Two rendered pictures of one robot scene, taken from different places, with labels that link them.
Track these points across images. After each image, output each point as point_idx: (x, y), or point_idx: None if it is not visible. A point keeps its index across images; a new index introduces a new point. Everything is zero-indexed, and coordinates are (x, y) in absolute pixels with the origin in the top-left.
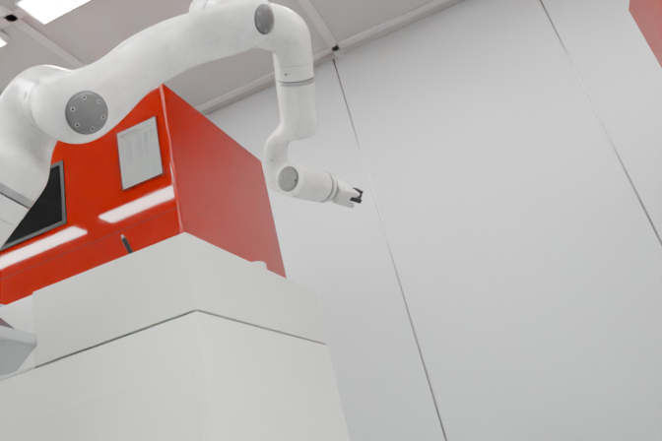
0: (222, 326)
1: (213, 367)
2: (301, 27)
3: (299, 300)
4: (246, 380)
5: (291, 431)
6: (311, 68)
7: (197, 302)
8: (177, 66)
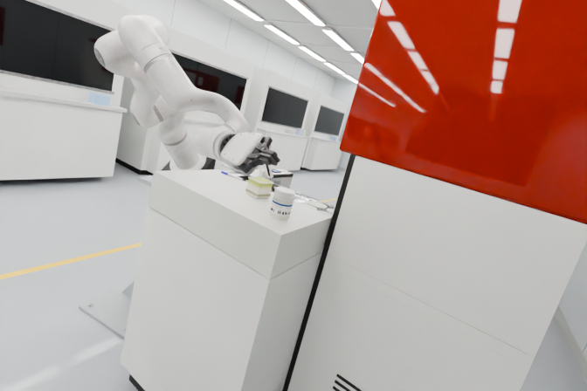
0: (158, 217)
1: (147, 230)
2: (119, 33)
3: (245, 232)
4: (163, 246)
5: (183, 287)
6: (139, 60)
7: (148, 202)
8: (138, 87)
